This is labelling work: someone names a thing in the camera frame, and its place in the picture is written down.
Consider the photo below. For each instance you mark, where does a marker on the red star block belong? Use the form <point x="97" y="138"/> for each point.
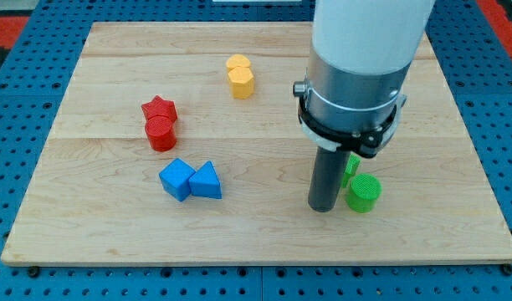
<point x="160" y="107"/>

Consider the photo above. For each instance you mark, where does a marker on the light wooden board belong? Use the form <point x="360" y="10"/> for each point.
<point x="96" y="199"/>

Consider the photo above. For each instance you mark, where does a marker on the blue cube block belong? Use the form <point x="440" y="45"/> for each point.
<point x="175" y="179"/>

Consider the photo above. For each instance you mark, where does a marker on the green cylinder block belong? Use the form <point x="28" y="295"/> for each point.
<point x="364" y="191"/>

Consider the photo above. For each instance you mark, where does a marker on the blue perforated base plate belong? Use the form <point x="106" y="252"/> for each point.
<point x="35" y="74"/>

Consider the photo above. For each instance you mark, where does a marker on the yellow heart block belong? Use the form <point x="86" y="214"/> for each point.
<point x="237" y="61"/>

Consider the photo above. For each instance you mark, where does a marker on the yellow hexagon block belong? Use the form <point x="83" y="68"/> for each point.
<point x="241" y="82"/>

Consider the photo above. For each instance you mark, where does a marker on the blue triangle block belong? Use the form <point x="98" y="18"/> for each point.
<point x="205" y="182"/>

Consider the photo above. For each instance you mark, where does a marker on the green star block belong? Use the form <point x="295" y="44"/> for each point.
<point x="352" y="166"/>

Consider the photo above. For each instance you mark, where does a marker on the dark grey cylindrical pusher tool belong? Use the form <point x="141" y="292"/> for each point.
<point x="327" y="174"/>

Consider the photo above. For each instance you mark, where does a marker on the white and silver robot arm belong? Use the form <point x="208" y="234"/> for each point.
<point x="360" y="52"/>

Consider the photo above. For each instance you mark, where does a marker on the red cylinder block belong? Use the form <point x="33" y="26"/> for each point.
<point x="160" y="133"/>

